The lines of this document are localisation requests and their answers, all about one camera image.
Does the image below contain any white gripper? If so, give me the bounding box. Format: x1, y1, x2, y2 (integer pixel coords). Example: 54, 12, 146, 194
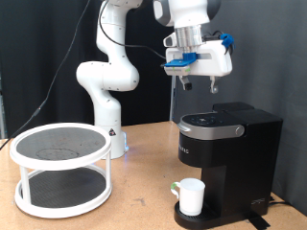
162, 32, 234, 95

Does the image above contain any black Keurig coffee machine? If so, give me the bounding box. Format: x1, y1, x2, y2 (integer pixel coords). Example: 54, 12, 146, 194
174, 101, 284, 230

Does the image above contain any white mug green-marked handle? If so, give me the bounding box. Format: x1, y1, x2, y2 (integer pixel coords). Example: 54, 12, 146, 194
170, 177, 206, 217

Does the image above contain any grey backdrop panel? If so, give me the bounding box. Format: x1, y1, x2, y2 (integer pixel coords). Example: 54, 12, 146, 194
174, 0, 307, 217

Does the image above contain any black tape strip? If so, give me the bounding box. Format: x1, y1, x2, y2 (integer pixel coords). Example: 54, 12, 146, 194
246, 214, 272, 230

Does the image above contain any white two-tier turntable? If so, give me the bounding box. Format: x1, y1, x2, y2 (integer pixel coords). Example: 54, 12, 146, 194
9, 122, 113, 219

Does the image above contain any black curtain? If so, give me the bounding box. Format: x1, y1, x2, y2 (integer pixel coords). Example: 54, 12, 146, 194
0, 0, 177, 139

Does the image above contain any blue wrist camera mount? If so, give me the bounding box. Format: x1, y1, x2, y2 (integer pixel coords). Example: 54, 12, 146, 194
163, 52, 199, 77

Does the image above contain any metal vertical frame pole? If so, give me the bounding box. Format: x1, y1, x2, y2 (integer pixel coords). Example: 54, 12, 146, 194
168, 75, 179, 123

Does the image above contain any blue cable clip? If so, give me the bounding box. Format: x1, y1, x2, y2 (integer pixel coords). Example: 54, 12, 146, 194
220, 33, 236, 50

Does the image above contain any black power cable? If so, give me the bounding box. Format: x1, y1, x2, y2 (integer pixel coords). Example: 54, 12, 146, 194
268, 195, 294, 207

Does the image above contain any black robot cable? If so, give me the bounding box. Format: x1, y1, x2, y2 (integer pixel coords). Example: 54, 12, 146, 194
0, 0, 168, 151

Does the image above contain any grey vertical post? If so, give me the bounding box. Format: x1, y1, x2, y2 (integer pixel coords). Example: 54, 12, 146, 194
0, 90, 7, 139

